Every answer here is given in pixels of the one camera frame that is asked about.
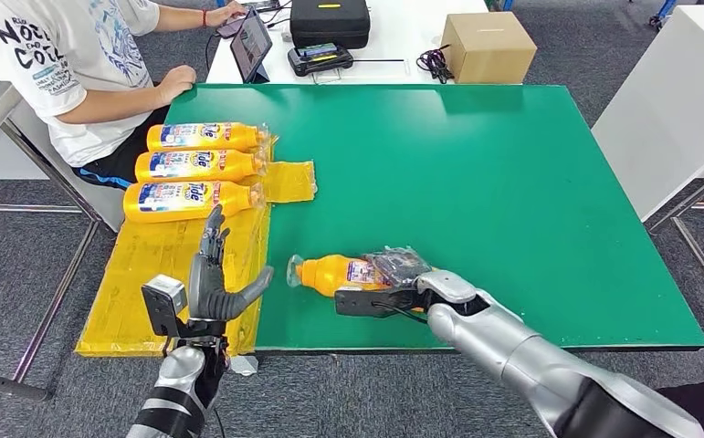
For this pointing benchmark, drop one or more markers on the person's left hand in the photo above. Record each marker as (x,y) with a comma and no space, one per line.
(227,12)

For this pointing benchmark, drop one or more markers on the pink smartphone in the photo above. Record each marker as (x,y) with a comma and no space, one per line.
(232,28)

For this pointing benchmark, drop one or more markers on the brown cardboard box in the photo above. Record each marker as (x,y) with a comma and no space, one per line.
(488,52)

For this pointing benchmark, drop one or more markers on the person's right hand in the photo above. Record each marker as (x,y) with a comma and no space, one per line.
(177,81)

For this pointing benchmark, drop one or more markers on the white desk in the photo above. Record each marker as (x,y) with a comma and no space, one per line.
(400,36)

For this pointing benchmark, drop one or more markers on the black handheld controller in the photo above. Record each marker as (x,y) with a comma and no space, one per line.
(320,60)

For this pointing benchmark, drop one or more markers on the person's right forearm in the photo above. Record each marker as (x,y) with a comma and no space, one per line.
(115,106)

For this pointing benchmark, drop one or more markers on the clear acrylic stand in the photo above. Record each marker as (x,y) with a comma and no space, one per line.
(328,77)

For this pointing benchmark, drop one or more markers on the orange detergent bottle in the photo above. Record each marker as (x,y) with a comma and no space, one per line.
(236,136)
(236,165)
(224,202)
(327,275)

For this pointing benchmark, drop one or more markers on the white table steel legs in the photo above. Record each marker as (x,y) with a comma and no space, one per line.
(672,109)

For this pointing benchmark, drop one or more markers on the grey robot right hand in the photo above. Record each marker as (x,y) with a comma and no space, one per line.
(400,266)

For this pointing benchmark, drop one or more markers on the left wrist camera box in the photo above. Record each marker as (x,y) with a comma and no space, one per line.
(163,305)

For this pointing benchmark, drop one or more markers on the black carrying case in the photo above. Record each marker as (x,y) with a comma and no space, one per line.
(330,24)

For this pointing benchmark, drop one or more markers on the stainless steel bench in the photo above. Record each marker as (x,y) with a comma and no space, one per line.
(55,302)

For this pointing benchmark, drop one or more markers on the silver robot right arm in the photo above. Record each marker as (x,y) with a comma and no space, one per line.
(539,362)

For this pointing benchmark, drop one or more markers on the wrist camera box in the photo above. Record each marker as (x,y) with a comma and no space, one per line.
(376,302)
(163,305)

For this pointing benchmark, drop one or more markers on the white table foot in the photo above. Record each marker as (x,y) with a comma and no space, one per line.
(244,365)

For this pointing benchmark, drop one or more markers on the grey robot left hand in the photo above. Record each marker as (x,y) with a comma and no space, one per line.
(212,296)

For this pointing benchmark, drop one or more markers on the yellow taped cardboard board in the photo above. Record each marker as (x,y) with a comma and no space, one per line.
(146,284)

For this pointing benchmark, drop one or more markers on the person's left forearm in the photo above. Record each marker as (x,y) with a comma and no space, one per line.
(182,18)

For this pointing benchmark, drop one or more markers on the black tablet on stand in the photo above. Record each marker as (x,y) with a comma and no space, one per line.
(251,46)

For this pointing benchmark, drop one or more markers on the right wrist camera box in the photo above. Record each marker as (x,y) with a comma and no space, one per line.
(376,302)

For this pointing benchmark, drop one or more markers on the blue steel cart frame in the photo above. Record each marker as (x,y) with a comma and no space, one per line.
(666,9)

